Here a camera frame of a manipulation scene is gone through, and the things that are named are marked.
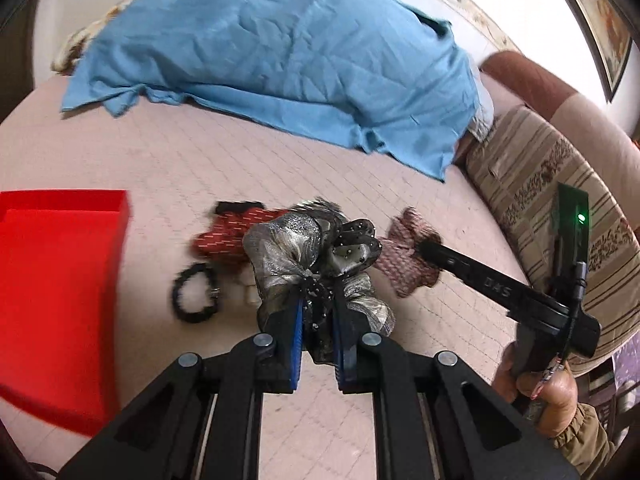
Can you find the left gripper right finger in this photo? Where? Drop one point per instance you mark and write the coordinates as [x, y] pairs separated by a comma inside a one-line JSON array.
[[352, 375]]

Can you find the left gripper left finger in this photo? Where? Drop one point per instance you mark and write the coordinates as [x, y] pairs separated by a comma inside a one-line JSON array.
[[279, 364]]

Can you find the grey silver scrunchie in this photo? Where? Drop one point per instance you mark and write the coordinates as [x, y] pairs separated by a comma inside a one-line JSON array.
[[310, 250]]

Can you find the red white plaid scrunchie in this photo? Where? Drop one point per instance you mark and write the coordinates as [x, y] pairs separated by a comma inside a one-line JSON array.
[[400, 260]]

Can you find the red dotted scrunchie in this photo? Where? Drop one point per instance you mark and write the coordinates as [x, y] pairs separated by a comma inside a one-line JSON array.
[[222, 243]]

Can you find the person's right hand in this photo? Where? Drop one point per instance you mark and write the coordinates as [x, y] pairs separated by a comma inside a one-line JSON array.
[[560, 393]]

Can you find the olive right sleeve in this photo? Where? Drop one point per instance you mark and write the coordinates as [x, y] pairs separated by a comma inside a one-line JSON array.
[[584, 443]]

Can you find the striped beige cushion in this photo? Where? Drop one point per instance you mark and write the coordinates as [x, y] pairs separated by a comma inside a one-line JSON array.
[[518, 172]]

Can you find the pink quilted mattress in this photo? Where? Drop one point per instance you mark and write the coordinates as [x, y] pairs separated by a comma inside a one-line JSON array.
[[197, 180]]

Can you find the red tray box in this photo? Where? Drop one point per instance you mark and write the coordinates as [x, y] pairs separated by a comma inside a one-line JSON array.
[[60, 258]]

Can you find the brown padded headboard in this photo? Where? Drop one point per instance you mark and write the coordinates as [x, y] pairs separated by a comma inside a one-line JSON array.
[[603, 144]]

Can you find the blue cloth sheet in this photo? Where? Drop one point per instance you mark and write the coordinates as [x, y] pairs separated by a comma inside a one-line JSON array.
[[377, 75]]

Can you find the floral pillow under sheet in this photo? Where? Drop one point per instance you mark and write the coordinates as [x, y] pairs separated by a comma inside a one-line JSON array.
[[76, 45]]

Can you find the framed wall picture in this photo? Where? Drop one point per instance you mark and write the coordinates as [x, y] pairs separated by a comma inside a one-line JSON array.
[[597, 51]]

